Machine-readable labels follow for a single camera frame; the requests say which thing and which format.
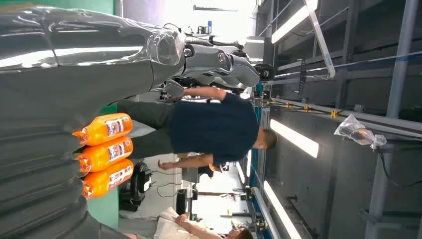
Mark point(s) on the seated person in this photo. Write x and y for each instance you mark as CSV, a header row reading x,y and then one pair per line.
x,y
184,227

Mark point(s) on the standing person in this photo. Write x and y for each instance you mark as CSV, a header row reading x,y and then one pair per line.
x,y
214,132

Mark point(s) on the orange juice bottle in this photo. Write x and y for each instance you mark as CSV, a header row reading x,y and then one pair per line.
x,y
102,154
99,129
105,179

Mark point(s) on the black round stool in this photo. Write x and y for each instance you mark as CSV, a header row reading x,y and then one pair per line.
x,y
140,183

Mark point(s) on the ceiling strip light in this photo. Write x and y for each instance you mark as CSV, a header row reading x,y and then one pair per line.
x,y
291,21

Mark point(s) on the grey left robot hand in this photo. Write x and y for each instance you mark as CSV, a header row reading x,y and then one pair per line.
x,y
82,66

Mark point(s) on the clear plastic wrapped device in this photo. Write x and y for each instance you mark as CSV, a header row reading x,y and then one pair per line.
x,y
357,132

